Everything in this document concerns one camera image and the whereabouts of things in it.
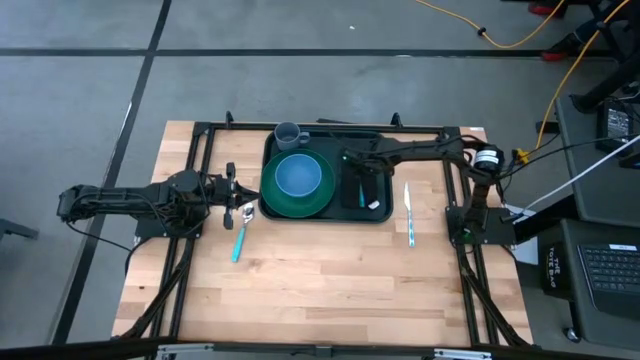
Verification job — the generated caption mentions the teal-handled knife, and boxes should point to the teal-handled knife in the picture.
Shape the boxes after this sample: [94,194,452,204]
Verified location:
[403,182,417,249]

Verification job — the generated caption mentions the black crossbar with silver brackets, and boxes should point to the black crossbar with silver brackets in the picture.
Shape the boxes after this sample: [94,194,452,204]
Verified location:
[0,338,640,360]

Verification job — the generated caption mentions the grey mug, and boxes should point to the grey mug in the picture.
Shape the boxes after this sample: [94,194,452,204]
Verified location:
[273,121,311,152]

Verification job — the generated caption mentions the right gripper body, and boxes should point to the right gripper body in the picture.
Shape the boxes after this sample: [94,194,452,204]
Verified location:
[343,142,399,176]

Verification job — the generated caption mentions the black stand legs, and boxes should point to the black stand legs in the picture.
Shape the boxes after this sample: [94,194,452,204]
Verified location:
[569,0,640,114]

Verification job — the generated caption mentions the black cable bundle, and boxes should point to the black cable bundle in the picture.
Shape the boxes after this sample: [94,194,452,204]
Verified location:
[494,134,640,184]

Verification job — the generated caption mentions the person's red black shoe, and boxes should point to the person's red black shoe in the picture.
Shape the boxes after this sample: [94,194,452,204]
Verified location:
[528,0,566,17]
[543,32,596,62]

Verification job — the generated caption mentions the black aluminium table frame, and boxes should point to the black aluminium table frame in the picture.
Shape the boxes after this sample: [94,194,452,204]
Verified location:
[119,110,532,349]

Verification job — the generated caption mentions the black cloth napkin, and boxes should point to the black cloth napkin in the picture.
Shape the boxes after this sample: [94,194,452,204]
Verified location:
[341,169,380,211]

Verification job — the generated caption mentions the black tote bag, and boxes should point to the black tote bag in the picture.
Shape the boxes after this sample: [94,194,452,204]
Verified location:
[541,242,575,302]

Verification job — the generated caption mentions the grey side cart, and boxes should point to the grey side cart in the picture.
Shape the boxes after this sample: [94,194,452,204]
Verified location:
[553,92,640,351]

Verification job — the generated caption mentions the green plate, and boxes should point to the green plate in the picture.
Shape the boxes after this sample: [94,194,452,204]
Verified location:
[260,148,337,219]

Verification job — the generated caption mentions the white cable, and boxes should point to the white cable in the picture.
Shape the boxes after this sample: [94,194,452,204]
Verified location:
[502,133,640,222]

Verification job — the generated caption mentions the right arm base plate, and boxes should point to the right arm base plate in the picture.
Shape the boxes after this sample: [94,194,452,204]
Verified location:
[445,204,516,246]

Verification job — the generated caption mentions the grey furniture foot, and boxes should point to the grey furniture foot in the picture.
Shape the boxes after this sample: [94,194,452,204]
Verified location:
[0,217,40,241]

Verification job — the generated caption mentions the blue bowl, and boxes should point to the blue bowl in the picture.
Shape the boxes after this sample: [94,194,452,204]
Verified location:
[274,153,323,198]

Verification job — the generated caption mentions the dark laptop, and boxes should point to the dark laptop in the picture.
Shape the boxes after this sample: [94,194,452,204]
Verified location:
[577,243,640,321]

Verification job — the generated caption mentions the teal-handled spoon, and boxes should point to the teal-handled spoon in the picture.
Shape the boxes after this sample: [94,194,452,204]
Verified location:
[230,202,256,264]

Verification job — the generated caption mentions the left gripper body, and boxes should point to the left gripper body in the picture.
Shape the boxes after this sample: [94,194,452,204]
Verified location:
[203,162,239,231]

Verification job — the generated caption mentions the yellow extension cable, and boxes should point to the yellow extension cable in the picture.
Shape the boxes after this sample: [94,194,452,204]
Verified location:
[512,0,632,165]
[414,0,567,50]

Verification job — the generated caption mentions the dark green serving tray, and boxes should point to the dark green serving tray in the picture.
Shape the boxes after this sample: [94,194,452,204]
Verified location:
[259,128,395,225]

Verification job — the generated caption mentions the black power adapter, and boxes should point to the black power adapter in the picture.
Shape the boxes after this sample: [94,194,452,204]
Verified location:
[594,98,640,155]

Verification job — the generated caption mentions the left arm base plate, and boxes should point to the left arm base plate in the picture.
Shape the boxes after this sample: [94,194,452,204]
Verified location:
[127,207,206,239]

